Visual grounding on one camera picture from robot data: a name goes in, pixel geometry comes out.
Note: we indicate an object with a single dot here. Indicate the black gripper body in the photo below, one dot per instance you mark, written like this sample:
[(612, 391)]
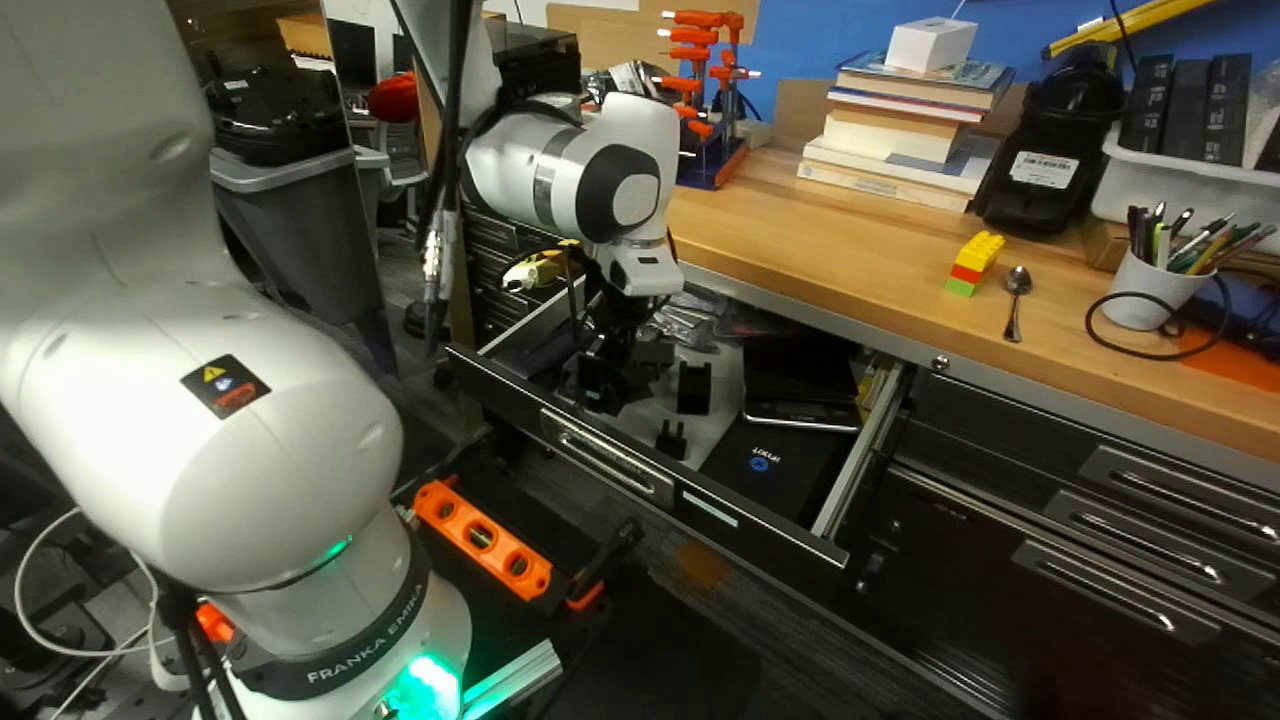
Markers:
[(621, 320)]

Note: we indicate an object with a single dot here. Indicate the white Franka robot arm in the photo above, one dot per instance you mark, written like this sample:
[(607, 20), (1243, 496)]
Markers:
[(202, 403)]

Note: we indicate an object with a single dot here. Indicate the open metal drawer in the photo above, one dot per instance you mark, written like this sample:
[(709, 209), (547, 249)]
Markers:
[(643, 442)]

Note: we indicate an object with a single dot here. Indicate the dark drawer cabinet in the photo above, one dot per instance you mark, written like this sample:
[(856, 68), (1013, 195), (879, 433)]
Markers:
[(1065, 563)]

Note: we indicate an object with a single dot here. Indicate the black blocky part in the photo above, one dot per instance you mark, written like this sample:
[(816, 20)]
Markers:
[(693, 384)]

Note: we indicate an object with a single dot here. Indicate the small black plug part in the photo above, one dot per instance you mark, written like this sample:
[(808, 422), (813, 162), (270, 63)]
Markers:
[(671, 439)]

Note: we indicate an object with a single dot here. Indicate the clear plastic bag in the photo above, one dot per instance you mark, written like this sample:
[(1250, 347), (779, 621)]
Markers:
[(703, 320)]

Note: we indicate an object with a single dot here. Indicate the black notebook with blue logo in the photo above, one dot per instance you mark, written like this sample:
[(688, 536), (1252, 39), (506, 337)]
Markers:
[(774, 464)]

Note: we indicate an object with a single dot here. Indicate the orange spirit level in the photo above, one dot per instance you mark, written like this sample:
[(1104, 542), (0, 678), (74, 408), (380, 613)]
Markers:
[(482, 533)]

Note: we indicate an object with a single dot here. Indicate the black equipment case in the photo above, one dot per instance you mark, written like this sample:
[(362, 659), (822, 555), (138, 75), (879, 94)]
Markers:
[(535, 55)]

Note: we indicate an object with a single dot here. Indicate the brown cardboard sheet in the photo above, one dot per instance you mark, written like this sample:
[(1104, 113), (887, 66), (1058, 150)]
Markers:
[(602, 26)]

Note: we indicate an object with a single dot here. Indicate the wide pale book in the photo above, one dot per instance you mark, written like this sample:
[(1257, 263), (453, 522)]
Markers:
[(887, 180)]

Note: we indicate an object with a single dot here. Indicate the red rounded object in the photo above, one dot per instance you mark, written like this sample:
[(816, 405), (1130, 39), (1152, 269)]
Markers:
[(392, 99)]

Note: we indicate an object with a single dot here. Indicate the thick cream paged book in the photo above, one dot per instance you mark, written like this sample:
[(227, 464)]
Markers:
[(904, 134)]

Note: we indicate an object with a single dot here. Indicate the grey plastic bin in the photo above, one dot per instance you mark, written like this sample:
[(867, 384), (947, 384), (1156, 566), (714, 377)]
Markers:
[(285, 214)]

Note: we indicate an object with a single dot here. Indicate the yellow red green block stack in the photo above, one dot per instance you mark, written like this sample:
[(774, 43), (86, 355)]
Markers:
[(976, 263)]

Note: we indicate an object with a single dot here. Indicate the thin dark cover book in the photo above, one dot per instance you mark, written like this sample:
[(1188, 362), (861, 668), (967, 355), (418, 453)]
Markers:
[(923, 77)]

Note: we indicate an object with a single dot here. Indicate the metal spoon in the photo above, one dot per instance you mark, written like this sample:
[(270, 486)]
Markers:
[(1019, 282)]

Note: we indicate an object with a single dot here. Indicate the small white box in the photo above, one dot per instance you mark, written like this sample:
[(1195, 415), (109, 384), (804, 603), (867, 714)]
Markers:
[(929, 44)]

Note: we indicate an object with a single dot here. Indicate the white pen cup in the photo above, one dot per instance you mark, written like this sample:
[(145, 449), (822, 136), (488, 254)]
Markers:
[(1152, 291)]

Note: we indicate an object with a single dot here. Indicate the black ribbed block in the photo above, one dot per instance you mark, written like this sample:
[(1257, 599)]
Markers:
[(1229, 113), (1188, 110), (1144, 106)]

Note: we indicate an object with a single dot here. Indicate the white plastic bin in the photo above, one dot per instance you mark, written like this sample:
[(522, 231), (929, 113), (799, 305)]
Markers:
[(1186, 195)]

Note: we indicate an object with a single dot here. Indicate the orange flat sheet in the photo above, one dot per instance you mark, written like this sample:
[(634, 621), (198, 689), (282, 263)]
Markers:
[(1232, 365)]

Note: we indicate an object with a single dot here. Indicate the yellow spirit level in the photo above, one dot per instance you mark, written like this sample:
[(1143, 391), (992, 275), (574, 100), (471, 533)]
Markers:
[(1135, 26)]

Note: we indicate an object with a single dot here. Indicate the blue wall board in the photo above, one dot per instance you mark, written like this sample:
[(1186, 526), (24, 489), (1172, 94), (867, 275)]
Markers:
[(854, 33)]

